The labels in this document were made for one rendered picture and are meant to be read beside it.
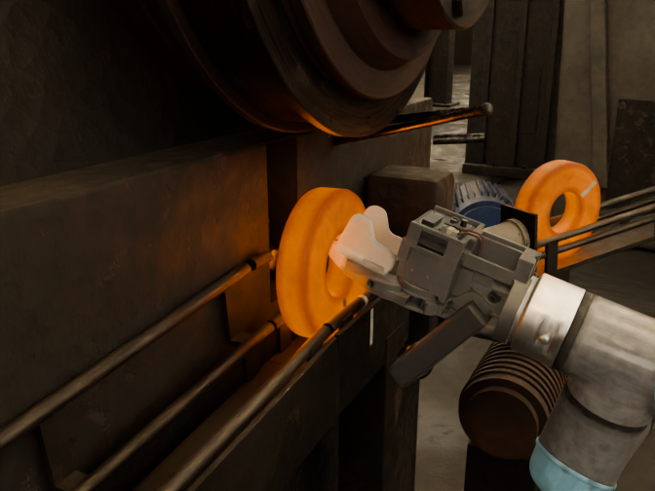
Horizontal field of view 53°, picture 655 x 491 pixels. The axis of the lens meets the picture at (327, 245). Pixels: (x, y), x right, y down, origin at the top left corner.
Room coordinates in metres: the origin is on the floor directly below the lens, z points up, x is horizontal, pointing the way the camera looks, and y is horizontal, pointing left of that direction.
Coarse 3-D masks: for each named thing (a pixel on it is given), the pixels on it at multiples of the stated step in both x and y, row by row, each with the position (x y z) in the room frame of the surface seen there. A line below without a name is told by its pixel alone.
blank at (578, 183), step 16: (560, 160) 1.02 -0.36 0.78; (544, 176) 0.97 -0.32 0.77; (560, 176) 0.98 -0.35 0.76; (576, 176) 1.00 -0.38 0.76; (592, 176) 1.02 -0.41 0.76; (528, 192) 0.97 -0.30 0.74; (544, 192) 0.97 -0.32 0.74; (560, 192) 0.99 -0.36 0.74; (576, 192) 1.00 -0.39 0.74; (592, 192) 1.02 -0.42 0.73; (528, 208) 0.96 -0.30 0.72; (544, 208) 0.97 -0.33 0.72; (576, 208) 1.02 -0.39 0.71; (592, 208) 1.02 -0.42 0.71; (544, 224) 0.97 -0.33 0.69; (560, 224) 1.02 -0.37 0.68; (576, 224) 1.01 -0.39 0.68; (560, 256) 0.99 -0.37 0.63
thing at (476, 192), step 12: (456, 192) 2.94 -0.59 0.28; (468, 192) 2.81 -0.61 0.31; (480, 192) 2.73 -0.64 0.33; (492, 192) 2.74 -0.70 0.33; (504, 192) 2.80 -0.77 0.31; (456, 204) 2.69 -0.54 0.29; (468, 204) 2.60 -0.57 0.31; (480, 204) 2.57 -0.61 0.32; (492, 204) 2.57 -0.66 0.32; (468, 216) 2.56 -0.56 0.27; (480, 216) 2.55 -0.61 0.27; (492, 216) 2.55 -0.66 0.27
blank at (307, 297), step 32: (320, 192) 0.64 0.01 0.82; (352, 192) 0.67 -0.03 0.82; (288, 224) 0.60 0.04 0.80; (320, 224) 0.60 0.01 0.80; (288, 256) 0.58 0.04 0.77; (320, 256) 0.60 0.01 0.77; (288, 288) 0.58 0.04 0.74; (320, 288) 0.60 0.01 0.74; (352, 288) 0.66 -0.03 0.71; (288, 320) 0.59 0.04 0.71; (320, 320) 0.59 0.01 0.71
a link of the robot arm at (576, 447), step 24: (576, 408) 0.50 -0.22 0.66; (552, 432) 0.52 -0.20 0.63; (576, 432) 0.50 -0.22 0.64; (600, 432) 0.49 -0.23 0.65; (624, 432) 0.48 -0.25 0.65; (648, 432) 0.55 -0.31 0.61; (552, 456) 0.51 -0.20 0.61; (576, 456) 0.50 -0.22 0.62; (600, 456) 0.49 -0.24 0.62; (624, 456) 0.49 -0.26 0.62; (552, 480) 0.51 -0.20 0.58; (576, 480) 0.49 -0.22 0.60; (600, 480) 0.49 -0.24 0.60
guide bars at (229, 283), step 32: (256, 256) 0.61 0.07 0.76; (224, 288) 0.55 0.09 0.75; (160, 320) 0.49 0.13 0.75; (224, 320) 0.56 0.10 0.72; (128, 352) 0.45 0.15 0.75; (256, 352) 0.57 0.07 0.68; (32, 416) 0.37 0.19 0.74; (160, 416) 0.45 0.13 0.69; (0, 448) 0.35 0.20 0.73; (64, 448) 0.39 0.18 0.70; (128, 448) 0.41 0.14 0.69; (64, 480) 0.39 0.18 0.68; (96, 480) 0.38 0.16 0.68
